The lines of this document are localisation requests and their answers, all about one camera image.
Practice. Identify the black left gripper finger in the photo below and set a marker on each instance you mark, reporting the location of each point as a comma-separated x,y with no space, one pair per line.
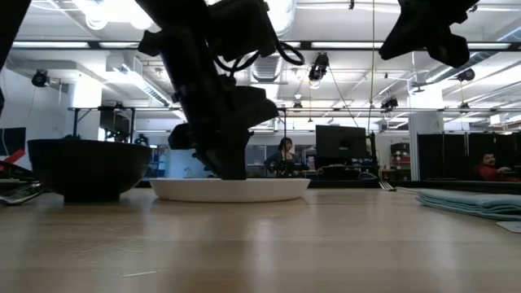
208,156
234,160

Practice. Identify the white plate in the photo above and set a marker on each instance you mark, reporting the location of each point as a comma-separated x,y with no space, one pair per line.
228,190

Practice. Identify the black bowl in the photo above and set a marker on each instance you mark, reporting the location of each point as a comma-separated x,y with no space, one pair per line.
87,167

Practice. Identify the person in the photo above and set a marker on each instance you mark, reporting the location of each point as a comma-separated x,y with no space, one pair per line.
490,169
285,158

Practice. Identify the black computer monitor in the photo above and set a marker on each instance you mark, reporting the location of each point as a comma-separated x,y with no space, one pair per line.
340,146

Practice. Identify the white pillar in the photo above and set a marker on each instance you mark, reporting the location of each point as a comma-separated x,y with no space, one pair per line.
425,122

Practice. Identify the black partition screen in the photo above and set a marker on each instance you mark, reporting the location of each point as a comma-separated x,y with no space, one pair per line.
460,154

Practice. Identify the black equipment rack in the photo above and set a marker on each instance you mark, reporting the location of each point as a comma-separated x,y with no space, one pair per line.
400,160

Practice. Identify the silver metal fork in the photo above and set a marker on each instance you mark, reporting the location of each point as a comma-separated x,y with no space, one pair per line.
387,186

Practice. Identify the folded blue cloth napkin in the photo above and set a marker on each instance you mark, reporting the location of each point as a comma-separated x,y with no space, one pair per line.
472,203

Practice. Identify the black clamp base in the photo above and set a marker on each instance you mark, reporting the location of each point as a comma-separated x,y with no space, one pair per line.
16,173

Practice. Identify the white card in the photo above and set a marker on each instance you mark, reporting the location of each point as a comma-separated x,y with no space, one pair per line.
510,226

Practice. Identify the black ceiling camera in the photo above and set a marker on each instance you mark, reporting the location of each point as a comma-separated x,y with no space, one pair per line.
40,78
389,103
466,75
318,67

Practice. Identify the silver ventilation duct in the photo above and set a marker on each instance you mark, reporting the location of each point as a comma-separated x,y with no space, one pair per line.
266,69

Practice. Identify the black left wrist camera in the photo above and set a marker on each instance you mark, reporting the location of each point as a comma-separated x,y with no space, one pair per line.
244,28

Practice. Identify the black table edge rail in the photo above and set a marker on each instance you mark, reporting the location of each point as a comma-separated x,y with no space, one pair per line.
346,184

